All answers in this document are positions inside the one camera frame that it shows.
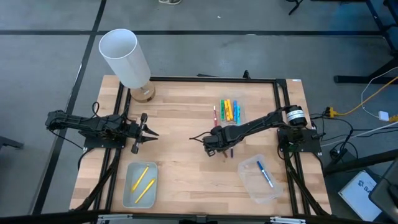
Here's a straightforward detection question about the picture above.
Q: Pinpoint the white cable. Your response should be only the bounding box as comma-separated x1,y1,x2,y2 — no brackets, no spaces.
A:
360,67,398,119

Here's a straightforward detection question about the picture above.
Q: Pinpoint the black chair base leg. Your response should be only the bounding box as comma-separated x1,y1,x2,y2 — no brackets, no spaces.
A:
0,136,25,150

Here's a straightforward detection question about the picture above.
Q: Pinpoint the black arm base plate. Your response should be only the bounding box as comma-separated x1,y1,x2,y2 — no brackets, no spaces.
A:
277,128,323,153
78,124,129,149

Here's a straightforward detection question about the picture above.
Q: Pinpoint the black overhead crossbeam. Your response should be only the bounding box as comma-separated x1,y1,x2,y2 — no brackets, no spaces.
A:
0,210,398,224

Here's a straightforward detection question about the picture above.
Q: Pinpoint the black floor bar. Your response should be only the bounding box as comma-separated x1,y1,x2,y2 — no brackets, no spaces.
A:
323,149,398,177

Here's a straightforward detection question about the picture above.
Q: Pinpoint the yellow cable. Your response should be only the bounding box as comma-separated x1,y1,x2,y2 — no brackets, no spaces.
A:
335,83,398,116

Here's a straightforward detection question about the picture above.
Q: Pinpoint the clear plastic handled bin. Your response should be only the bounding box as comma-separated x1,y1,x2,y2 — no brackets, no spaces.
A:
219,91,249,129
237,154,284,205

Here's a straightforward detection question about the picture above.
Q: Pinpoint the grey plastic bin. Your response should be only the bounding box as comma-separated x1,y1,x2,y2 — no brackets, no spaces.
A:
122,161,159,209

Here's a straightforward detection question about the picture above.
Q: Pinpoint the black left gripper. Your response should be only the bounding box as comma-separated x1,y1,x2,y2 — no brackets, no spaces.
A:
123,113,160,154

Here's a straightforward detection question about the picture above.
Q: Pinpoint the white shade wooden base lamp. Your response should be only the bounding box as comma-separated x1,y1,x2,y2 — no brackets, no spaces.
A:
98,28,156,103

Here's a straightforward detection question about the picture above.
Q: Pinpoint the silver frame bracket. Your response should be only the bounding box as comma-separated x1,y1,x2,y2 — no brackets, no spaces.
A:
96,213,133,224
269,217,306,224

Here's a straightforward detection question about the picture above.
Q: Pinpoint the black desk leg frame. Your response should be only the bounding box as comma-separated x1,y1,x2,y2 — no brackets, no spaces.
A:
334,0,398,85

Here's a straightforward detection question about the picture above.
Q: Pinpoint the black diagonal frame strut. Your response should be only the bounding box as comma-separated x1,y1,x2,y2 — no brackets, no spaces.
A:
283,152,330,216
74,148,123,212

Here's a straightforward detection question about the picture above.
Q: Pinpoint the black aluminium table frame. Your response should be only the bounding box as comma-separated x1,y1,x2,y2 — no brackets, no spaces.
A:
74,70,332,218

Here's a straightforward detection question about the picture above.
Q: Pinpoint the thin yellow pen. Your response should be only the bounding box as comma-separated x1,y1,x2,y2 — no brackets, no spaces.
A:
134,178,156,203
131,166,150,193

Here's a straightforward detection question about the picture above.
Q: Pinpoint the white box with logo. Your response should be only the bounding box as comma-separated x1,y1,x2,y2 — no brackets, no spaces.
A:
338,170,382,222

